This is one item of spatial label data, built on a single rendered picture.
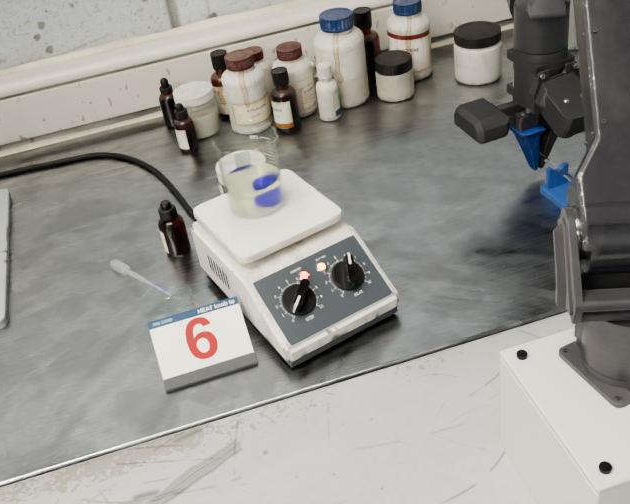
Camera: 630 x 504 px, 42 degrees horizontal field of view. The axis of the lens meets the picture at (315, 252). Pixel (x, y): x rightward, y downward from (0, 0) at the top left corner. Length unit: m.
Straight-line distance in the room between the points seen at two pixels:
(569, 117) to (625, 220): 0.35
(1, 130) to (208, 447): 0.69
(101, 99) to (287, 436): 0.69
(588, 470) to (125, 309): 0.53
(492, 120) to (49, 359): 0.53
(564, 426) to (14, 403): 0.52
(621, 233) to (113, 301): 0.57
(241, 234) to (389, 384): 0.21
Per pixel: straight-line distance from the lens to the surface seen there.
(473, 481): 0.69
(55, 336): 0.92
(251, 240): 0.81
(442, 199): 0.99
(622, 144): 0.58
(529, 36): 0.92
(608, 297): 0.56
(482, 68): 1.23
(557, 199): 0.97
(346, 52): 1.18
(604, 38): 0.60
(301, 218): 0.83
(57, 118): 1.28
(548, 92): 0.92
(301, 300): 0.77
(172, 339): 0.82
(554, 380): 0.62
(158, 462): 0.75
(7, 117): 1.28
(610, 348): 0.59
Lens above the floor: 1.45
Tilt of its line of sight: 36 degrees down
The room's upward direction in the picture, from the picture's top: 10 degrees counter-clockwise
